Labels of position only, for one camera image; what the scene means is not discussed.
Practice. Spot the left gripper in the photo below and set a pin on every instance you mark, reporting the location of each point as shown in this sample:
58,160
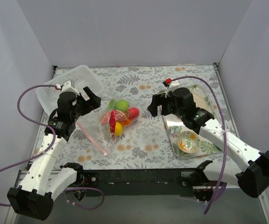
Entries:
87,101

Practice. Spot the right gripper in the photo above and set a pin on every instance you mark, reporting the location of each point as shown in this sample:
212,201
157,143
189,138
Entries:
161,105

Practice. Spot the green starfruit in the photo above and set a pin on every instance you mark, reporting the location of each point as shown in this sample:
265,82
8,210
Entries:
111,105

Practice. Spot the watermelon slice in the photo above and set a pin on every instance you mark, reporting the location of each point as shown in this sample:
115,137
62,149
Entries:
111,117

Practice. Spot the red apple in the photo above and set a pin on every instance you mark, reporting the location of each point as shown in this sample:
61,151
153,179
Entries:
133,113

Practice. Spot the green apple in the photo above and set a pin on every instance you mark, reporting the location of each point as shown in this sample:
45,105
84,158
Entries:
122,105

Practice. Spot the clear zip top bag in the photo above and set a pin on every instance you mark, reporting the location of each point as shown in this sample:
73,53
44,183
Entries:
98,134

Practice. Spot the yellow lemon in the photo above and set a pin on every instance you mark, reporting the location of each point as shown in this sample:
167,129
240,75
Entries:
119,129

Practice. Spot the orange fruit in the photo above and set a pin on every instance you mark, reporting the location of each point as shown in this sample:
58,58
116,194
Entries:
127,122

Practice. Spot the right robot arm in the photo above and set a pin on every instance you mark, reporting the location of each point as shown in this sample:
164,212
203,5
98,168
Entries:
236,154

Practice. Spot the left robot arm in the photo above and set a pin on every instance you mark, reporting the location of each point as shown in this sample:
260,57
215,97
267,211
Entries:
43,168

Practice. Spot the floral tablecloth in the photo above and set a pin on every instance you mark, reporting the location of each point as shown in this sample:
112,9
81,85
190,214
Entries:
148,143

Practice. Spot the white plastic basket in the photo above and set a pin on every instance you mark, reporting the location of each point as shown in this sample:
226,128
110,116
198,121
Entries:
74,80

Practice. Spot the floral serving tray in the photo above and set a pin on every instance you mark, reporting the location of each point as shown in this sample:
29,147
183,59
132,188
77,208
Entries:
175,126

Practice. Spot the pink and cream plate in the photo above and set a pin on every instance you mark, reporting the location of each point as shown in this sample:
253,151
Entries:
200,102

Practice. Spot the floral bowl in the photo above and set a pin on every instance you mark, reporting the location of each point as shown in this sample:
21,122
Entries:
188,142

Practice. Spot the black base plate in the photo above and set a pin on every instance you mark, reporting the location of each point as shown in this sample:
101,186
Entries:
142,182

